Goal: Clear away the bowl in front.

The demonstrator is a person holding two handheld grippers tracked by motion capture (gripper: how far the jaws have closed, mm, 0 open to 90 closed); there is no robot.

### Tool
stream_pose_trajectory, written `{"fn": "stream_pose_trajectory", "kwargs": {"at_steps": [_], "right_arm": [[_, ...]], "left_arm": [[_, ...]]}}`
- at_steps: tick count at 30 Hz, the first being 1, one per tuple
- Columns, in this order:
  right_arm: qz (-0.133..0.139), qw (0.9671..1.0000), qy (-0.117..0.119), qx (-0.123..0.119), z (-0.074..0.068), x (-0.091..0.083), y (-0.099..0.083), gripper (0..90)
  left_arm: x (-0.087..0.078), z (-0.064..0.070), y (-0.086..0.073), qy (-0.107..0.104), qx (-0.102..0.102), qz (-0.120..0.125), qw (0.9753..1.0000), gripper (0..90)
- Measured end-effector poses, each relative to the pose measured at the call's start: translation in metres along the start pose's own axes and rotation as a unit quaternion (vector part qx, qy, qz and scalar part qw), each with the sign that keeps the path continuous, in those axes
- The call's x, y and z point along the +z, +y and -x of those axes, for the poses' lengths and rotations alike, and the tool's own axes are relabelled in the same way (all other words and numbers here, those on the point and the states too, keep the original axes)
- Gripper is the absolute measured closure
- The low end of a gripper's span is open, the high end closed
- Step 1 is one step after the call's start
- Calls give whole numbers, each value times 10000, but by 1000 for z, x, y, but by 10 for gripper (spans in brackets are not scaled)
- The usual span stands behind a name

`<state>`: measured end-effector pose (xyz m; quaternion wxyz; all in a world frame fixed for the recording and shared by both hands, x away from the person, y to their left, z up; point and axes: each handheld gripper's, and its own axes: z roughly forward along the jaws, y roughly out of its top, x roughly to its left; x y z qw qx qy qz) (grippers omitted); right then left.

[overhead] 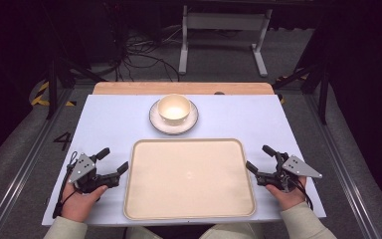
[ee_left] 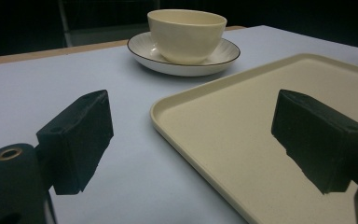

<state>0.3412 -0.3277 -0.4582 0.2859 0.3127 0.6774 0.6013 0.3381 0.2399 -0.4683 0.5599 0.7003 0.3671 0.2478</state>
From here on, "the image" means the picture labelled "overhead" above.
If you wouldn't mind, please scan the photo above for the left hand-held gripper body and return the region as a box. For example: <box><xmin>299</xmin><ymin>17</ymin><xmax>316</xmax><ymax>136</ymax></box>
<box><xmin>68</xmin><ymin>152</ymin><xmax>122</xmax><ymax>194</ymax></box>

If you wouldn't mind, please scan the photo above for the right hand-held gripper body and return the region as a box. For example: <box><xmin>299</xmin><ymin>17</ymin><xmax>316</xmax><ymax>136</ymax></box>
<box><xmin>255</xmin><ymin>150</ymin><xmax>323</xmax><ymax>194</ymax></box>

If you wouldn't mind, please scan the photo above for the person's right hand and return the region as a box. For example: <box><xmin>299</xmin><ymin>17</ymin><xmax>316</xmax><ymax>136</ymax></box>
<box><xmin>265</xmin><ymin>175</ymin><xmax>308</xmax><ymax>212</ymax></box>

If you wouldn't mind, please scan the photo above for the person's left hand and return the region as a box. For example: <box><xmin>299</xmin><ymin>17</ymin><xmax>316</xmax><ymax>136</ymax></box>
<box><xmin>61</xmin><ymin>181</ymin><xmax>109</xmax><ymax>223</ymax></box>

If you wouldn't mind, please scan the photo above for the yellow black hazard tape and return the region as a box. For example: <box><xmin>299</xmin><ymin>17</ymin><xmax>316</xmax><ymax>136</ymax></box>
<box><xmin>276</xmin><ymin>75</ymin><xmax>309</xmax><ymax>105</ymax></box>
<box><xmin>29</xmin><ymin>81</ymin><xmax>78</xmax><ymax>108</ymax></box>

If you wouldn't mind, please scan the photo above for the white dark-rimmed plate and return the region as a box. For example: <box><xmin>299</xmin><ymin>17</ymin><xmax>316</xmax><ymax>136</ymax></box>
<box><xmin>148</xmin><ymin>99</ymin><xmax>200</xmax><ymax>136</ymax></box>

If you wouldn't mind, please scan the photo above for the beige plastic tray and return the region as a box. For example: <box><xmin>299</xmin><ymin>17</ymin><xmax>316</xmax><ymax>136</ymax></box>
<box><xmin>122</xmin><ymin>137</ymin><xmax>257</xmax><ymax>221</ymax></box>

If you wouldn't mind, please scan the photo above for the person's right leg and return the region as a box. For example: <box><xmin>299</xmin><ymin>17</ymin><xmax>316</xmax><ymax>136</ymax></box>
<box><xmin>198</xmin><ymin>222</ymin><xmax>264</xmax><ymax>239</ymax></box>

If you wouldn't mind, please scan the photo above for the person's leg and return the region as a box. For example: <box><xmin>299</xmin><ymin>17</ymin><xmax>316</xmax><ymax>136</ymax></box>
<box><xmin>124</xmin><ymin>226</ymin><xmax>164</xmax><ymax>239</ymax></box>
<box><xmin>198</xmin><ymin>222</ymin><xmax>264</xmax><ymax>239</ymax></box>

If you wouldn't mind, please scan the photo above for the person's left leg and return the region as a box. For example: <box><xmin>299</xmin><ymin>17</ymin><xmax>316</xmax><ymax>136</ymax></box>
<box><xmin>124</xmin><ymin>226</ymin><xmax>164</xmax><ymax>239</ymax></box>

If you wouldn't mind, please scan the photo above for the black metal stand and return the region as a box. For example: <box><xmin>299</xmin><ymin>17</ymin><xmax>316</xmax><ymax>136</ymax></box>
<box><xmin>43</xmin><ymin>54</ymin><xmax>107</xmax><ymax>121</ymax></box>
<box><xmin>273</xmin><ymin>59</ymin><xmax>330</xmax><ymax>126</ymax></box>

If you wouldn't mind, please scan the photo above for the cream ceramic bowl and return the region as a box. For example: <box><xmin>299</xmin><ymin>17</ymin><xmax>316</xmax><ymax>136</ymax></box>
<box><xmin>156</xmin><ymin>94</ymin><xmax>192</xmax><ymax>127</ymax></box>

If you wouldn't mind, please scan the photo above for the dark curtain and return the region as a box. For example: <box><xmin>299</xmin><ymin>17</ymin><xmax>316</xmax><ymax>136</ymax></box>
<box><xmin>324</xmin><ymin>0</ymin><xmax>382</xmax><ymax>230</ymax></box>
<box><xmin>0</xmin><ymin>0</ymin><xmax>53</xmax><ymax>175</ymax></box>

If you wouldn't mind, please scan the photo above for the right hand-held gripper black cable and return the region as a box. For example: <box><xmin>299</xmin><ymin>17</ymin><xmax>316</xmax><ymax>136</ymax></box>
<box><xmin>292</xmin><ymin>178</ymin><xmax>314</xmax><ymax>211</ymax></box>

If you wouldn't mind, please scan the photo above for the hand-held gripper black cable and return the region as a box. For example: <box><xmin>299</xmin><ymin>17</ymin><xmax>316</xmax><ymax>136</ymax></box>
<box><xmin>52</xmin><ymin>150</ymin><xmax>81</xmax><ymax>220</ymax></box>
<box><xmin>292</xmin><ymin>178</ymin><xmax>314</xmax><ymax>211</ymax></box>

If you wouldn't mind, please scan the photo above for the left hand-held gripper black cable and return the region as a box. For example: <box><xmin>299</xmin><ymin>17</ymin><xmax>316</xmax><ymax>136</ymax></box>
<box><xmin>52</xmin><ymin>150</ymin><xmax>81</xmax><ymax>220</ymax></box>

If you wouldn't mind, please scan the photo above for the aluminium floor rail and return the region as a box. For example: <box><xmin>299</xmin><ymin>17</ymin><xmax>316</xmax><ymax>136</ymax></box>
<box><xmin>0</xmin><ymin>89</ymin><xmax>76</xmax><ymax>239</ymax></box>
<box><xmin>305</xmin><ymin>94</ymin><xmax>381</xmax><ymax>239</ymax></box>

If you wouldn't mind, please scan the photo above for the tangle of black floor cables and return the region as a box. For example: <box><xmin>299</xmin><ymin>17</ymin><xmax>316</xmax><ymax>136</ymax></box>
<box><xmin>110</xmin><ymin>28</ymin><xmax>181</xmax><ymax>83</ymax></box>

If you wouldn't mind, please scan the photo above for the white metal table frame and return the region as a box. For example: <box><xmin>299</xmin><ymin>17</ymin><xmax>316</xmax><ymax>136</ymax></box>
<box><xmin>177</xmin><ymin>4</ymin><xmax>274</xmax><ymax>79</ymax></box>

